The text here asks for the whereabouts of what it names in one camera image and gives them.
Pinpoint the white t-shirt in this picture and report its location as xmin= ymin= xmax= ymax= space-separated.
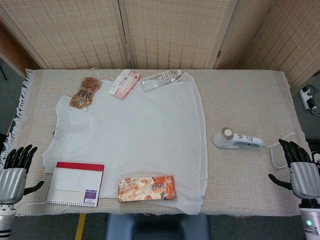
xmin=41 ymin=71 xmax=210 ymax=215

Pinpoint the red spiral desk calendar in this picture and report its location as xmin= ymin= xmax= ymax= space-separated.
xmin=47 ymin=161 xmax=105 ymax=208

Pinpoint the beige woven tablecloth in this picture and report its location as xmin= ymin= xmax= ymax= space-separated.
xmin=0 ymin=67 xmax=316 ymax=216

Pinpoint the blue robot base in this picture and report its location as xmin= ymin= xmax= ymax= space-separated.
xmin=104 ymin=213 xmax=211 ymax=240

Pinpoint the brown sauce pouch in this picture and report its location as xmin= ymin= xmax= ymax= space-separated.
xmin=69 ymin=76 xmax=104 ymax=112

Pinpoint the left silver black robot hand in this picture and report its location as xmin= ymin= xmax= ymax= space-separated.
xmin=0 ymin=144 xmax=45 ymax=205

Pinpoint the clear plastic water bottle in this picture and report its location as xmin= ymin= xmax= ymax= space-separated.
xmin=139 ymin=69 xmax=183 ymax=93

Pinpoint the white handheld iron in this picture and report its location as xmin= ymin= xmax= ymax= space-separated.
xmin=212 ymin=127 xmax=264 ymax=151

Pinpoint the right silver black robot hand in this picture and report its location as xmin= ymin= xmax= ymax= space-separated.
xmin=268 ymin=139 xmax=320 ymax=201

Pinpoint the pink wet wipes pack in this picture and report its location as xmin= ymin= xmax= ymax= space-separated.
xmin=108 ymin=69 xmax=141 ymax=100

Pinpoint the white power strip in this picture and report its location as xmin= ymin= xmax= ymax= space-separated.
xmin=299 ymin=84 xmax=319 ymax=110

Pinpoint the brown wooden door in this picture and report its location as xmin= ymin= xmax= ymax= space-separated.
xmin=0 ymin=24 xmax=40 ymax=76

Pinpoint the woven folding screen panel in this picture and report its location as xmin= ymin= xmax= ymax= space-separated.
xmin=249 ymin=0 xmax=320 ymax=94
xmin=214 ymin=0 xmax=285 ymax=70
xmin=0 ymin=0 xmax=129 ymax=70
xmin=118 ymin=0 xmax=232 ymax=71

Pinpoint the orange egg roll box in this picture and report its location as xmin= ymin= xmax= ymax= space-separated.
xmin=117 ymin=175 xmax=178 ymax=203

